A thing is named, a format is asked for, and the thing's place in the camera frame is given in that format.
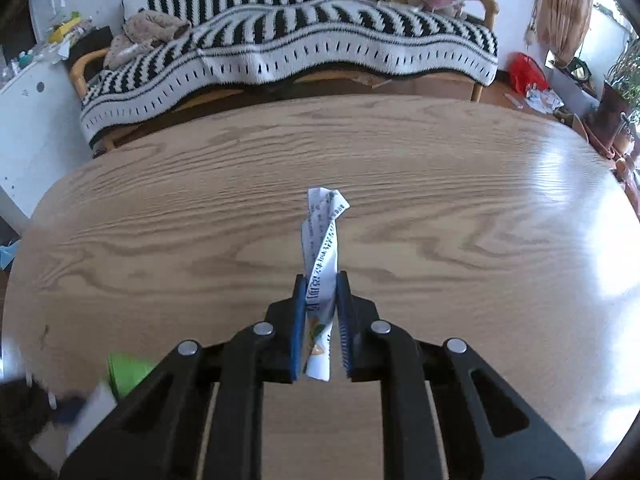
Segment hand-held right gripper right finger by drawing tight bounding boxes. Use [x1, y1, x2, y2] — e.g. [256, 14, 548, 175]
[336, 271, 586, 480]

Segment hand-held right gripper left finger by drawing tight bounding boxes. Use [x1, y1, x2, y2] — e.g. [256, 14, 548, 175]
[59, 274, 307, 480]

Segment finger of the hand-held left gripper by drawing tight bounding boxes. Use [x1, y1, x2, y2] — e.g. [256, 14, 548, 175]
[47, 392, 89, 424]

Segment green white snack packet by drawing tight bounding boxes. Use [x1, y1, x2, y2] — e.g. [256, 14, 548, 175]
[30, 352, 157, 461]

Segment white printed paper leaflet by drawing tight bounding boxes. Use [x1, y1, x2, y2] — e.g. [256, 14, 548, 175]
[300, 186, 351, 383]

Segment white cabinet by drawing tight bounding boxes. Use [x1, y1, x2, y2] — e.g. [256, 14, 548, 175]
[0, 57, 96, 235]

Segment white wrappers on floor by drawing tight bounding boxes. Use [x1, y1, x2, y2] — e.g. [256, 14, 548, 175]
[522, 85, 565, 115]

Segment red bag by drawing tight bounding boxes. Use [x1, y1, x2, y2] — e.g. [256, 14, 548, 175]
[507, 51, 550, 96]

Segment beige plush cloth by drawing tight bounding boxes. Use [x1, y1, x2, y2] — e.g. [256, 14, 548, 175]
[104, 11, 192, 70]

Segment potted green plant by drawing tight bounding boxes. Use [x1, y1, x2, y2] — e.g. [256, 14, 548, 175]
[597, 37, 640, 128]

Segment yellow green clutter pile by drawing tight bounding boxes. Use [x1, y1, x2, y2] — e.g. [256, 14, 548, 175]
[46, 9, 93, 46]

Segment beige patterned curtain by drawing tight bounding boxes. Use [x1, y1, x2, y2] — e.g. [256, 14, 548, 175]
[541, 0, 595, 65]

